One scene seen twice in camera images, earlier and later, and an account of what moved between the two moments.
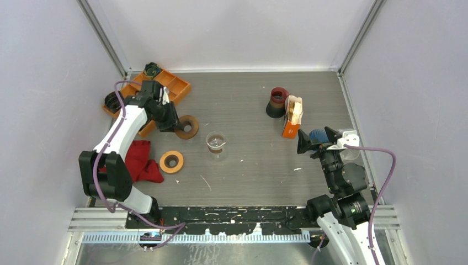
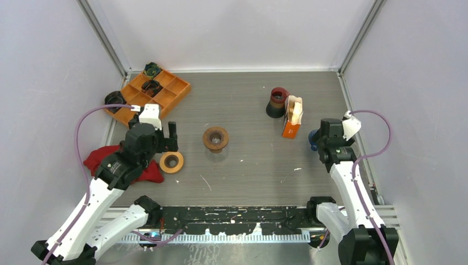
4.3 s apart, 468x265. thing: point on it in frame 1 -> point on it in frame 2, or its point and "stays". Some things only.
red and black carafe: x=276 y=107 stays
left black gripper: x=171 y=124 -> x=167 y=144
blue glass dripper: x=318 y=136 stays
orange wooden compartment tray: x=176 y=89 stays
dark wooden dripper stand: x=187 y=120 -> x=215 y=138
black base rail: x=228 y=220 stays
